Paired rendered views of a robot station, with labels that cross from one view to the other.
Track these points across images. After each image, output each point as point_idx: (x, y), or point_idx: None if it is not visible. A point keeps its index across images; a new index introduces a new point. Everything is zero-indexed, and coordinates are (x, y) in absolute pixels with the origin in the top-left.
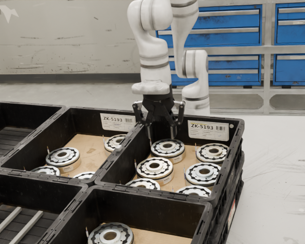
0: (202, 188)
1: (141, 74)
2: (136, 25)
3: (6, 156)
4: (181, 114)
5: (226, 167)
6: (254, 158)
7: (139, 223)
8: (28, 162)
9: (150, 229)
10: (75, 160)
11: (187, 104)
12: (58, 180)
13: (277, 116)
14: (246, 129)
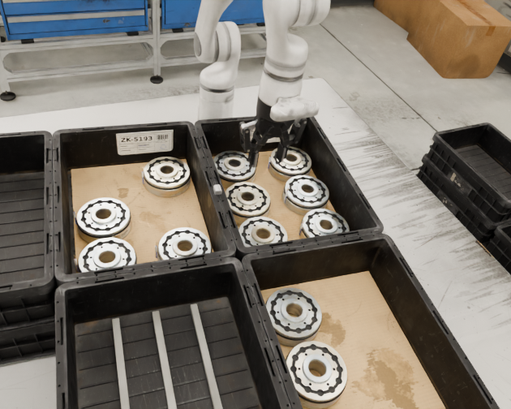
0: (324, 210)
1: (269, 89)
2: (289, 22)
3: (53, 251)
4: (301, 131)
5: (356, 183)
6: None
7: (297, 278)
8: (67, 245)
9: (308, 280)
10: (130, 217)
11: (213, 98)
12: (189, 264)
13: (259, 86)
14: (240, 109)
